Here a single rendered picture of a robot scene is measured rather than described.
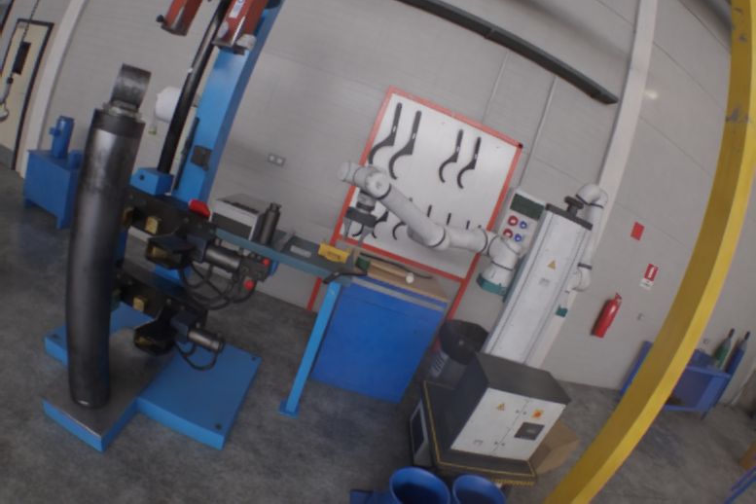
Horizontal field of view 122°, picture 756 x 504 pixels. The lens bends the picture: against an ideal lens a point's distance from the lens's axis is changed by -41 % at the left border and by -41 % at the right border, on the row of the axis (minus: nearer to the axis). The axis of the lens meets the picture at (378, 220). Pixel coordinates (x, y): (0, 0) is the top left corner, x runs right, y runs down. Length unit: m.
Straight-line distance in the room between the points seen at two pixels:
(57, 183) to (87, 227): 2.70
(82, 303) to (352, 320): 1.71
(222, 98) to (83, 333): 1.35
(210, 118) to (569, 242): 2.17
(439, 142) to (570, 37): 2.07
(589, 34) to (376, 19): 2.50
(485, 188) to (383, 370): 2.02
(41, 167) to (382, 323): 3.75
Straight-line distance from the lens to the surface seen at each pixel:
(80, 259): 1.48
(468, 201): 3.58
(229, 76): 2.04
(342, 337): 2.54
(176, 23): 1.81
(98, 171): 1.36
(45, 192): 4.28
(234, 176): 3.66
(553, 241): 2.17
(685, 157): 5.57
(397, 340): 2.56
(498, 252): 2.19
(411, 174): 3.43
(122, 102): 1.38
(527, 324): 2.27
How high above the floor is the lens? 1.58
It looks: 7 degrees down
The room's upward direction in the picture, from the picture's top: 21 degrees clockwise
